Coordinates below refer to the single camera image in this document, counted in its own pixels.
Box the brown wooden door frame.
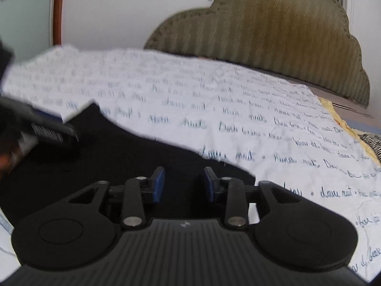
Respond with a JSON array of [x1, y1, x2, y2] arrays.
[[50, 0, 66, 47]]

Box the yellow cloth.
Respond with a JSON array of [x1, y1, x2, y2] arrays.
[[318, 97, 381, 168]]

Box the frosted glass door panel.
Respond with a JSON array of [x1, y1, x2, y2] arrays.
[[0, 0, 56, 66]]

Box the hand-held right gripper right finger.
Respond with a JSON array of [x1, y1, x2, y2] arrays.
[[203, 166, 311, 230]]

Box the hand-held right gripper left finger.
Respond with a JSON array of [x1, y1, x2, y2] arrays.
[[64, 166, 166, 230]]

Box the white script-printed bedsheet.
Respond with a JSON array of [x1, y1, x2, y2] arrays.
[[0, 44, 381, 278]]

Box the black pants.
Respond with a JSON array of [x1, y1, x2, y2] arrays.
[[0, 103, 257, 233]]

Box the floral zebra-striped cloth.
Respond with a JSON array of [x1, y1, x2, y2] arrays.
[[356, 133, 381, 168]]

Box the olive padded headboard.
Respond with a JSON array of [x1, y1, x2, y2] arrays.
[[144, 0, 371, 108]]

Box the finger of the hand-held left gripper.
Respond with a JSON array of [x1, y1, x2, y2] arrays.
[[11, 123, 80, 156], [0, 95, 64, 125]]

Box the pink mattress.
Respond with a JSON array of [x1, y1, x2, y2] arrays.
[[326, 90, 376, 119]]

